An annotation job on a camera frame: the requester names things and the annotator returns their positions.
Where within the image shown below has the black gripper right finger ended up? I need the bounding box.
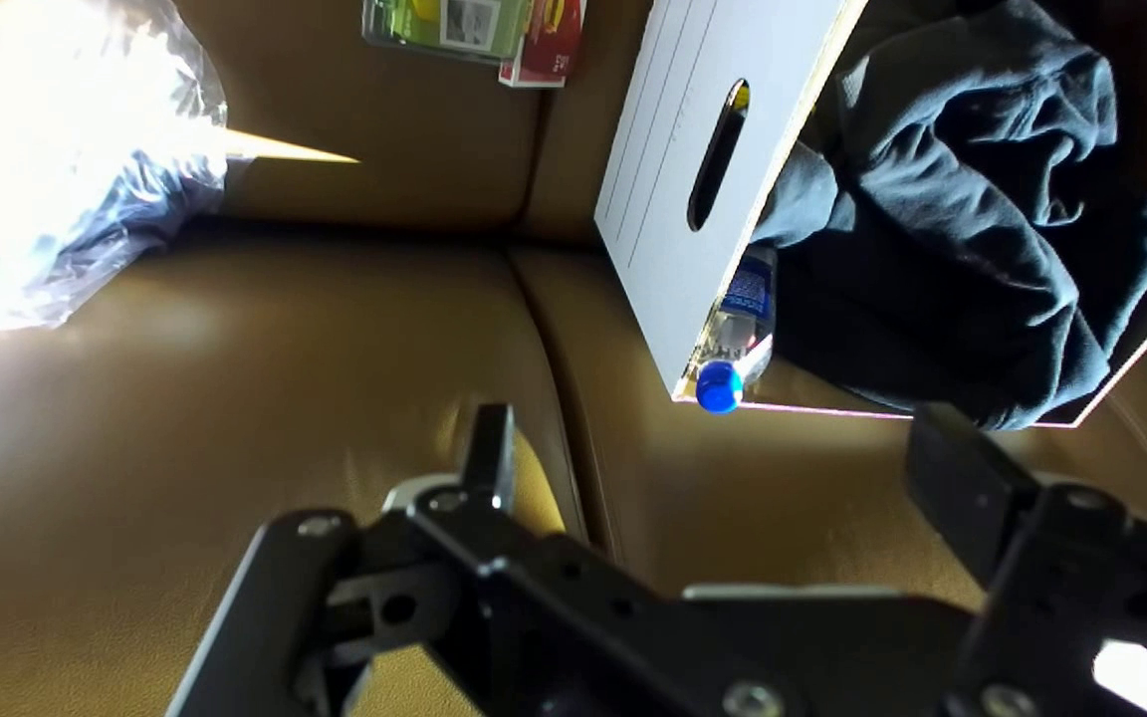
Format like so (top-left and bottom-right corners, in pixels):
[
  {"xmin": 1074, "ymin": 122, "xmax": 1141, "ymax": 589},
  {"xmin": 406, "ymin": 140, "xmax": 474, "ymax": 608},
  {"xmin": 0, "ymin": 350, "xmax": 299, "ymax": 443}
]
[{"xmin": 900, "ymin": 403, "xmax": 1046, "ymax": 589}]

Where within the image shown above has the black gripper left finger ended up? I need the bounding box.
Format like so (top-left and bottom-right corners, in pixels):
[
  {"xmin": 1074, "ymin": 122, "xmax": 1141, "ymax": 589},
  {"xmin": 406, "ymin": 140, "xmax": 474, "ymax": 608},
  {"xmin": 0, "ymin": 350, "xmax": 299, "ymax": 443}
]
[{"xmin": 453, "ymin": 398, "xmax": 522, "ymax": 518}]

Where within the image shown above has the clear water bottle blue cap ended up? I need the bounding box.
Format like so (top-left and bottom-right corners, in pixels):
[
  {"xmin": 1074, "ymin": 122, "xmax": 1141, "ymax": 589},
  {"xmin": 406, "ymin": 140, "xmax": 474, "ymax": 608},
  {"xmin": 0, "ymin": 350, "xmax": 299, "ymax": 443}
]
[{"xmin": 693, "ymin": 244, "xmax": 783, "ymax": 419}]

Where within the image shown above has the tan leather sofa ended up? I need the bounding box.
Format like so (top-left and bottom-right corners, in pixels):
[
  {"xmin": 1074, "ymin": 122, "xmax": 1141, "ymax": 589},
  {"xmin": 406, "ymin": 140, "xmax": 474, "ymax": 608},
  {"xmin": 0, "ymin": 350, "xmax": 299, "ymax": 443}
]
[{"xmin": 0, "ymin": 0, "xmax": 1147, "ymax": 717}]

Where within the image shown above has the white cardboard box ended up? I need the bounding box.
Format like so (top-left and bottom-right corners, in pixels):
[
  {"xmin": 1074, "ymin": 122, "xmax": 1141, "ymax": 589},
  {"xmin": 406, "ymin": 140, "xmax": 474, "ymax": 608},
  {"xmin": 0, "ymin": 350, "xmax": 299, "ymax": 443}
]
[{"xmin": 588, "ymin": 0, "xmax": 1147, "ymax": 429}]

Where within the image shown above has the dark blue clothing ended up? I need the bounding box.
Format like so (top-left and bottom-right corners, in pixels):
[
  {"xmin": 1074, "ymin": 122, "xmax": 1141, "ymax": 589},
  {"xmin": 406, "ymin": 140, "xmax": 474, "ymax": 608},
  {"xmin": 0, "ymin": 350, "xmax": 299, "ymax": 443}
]
[{"xmin": 748, "ymin": 0, "xmax": 1147, "ymax": 435}]

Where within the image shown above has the red package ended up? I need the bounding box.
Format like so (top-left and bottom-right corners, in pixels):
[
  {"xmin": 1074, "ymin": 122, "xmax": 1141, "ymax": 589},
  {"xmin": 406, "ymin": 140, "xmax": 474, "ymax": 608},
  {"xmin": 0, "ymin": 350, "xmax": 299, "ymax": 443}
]
[{"xmin": 494, "ymin": 0, "xmax": 594, "ymax": 90}]

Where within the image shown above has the green package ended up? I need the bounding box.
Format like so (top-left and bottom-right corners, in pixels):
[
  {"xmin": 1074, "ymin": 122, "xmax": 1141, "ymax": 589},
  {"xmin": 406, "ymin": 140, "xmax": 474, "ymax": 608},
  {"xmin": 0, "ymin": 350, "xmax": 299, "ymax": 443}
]
[{"xmin": 360, "ymin": 0, "xmax": 537, "ymax": 67}]

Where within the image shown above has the clear plastic bag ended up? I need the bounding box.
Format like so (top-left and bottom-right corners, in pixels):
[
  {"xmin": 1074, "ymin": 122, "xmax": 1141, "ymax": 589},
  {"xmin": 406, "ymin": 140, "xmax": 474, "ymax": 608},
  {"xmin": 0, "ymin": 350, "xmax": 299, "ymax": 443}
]
[{"xmin": 0, "ymin": 0, "xmax": 245, "ymax": 334}]

